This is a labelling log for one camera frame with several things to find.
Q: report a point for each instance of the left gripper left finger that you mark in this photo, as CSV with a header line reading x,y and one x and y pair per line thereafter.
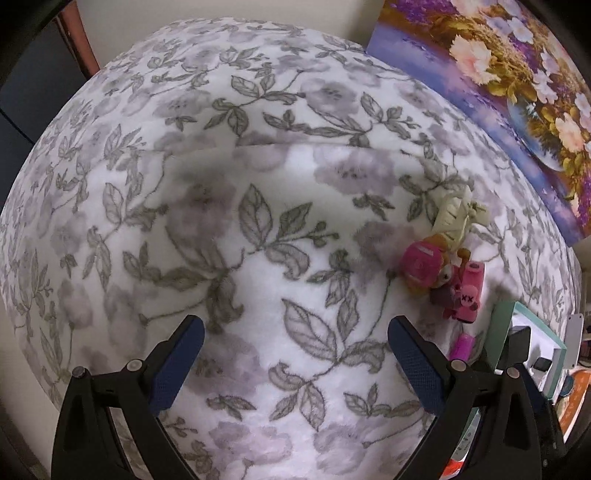
x,y
149,386

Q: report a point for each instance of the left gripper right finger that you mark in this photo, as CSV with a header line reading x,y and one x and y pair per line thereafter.
x,y
446,389

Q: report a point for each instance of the purple small clip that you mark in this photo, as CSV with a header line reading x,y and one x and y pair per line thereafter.
x,y
462,348

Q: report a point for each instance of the pink pup toy figure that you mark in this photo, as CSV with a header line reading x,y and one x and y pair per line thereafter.
x,y
431,266

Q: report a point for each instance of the cream plastic clip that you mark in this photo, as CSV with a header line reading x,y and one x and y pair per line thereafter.
x,y
458,212

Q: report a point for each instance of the black power adapter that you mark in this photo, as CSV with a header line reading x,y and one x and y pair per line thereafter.
x,y
516,347

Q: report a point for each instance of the pink smart watch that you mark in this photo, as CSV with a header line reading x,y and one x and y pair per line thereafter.
x,y
466,290

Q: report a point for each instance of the teal rimmed white tray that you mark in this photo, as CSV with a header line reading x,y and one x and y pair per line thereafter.
x,y
547,352

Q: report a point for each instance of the orange printed box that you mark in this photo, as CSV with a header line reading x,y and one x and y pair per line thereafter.
x,y
569,407

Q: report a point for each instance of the white rectangular device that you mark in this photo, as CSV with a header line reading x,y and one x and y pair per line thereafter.
x,y
573,339

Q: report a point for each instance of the floral grey white blanket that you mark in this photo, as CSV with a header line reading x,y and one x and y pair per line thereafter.
x,y
265,178

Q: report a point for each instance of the flower vase painting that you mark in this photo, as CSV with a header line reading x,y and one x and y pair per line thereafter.
x,y
507,71

